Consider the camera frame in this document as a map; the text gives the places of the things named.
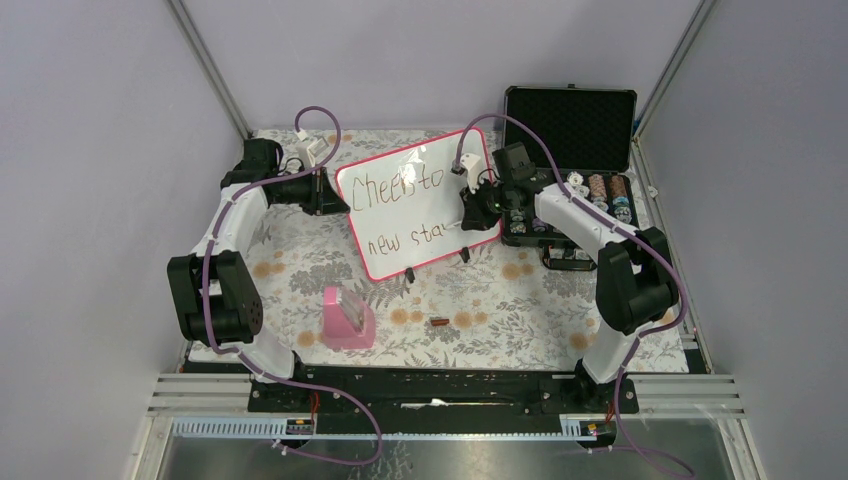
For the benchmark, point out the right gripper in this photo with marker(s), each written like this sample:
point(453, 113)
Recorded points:
point(475, 218)

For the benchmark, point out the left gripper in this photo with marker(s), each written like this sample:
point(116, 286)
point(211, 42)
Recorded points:
point(323, 199)

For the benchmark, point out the pink framed whiteboard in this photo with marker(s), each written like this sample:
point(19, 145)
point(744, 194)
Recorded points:
point(398, 201)

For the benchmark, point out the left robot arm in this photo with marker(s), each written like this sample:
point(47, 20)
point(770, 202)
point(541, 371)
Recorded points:
point(214, 294)

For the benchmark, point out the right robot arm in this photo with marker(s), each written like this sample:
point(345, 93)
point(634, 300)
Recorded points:
point(635, 281)

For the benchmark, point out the floral tablecloth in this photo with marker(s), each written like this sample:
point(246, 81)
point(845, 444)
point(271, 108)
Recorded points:
point(506, 310)

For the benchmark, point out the pink eraser holder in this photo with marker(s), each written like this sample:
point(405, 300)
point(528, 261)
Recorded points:
point(348, 321)

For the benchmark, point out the black poker chip case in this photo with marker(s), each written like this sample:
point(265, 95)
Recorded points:
point(588, 132)

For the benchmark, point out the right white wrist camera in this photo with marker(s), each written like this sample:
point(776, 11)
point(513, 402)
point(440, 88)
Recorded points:
point(469, 166)

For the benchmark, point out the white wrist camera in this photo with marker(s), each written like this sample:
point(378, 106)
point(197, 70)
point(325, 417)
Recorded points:
point(311, 149)
point(469, 166)

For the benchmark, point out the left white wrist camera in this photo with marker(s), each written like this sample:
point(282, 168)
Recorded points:
point(311, 149)

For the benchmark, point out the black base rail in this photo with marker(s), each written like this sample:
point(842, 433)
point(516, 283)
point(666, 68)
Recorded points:
point(439, 400)

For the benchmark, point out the white slotted cable duct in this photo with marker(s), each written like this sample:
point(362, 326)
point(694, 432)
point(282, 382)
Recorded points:
point(297, 429)

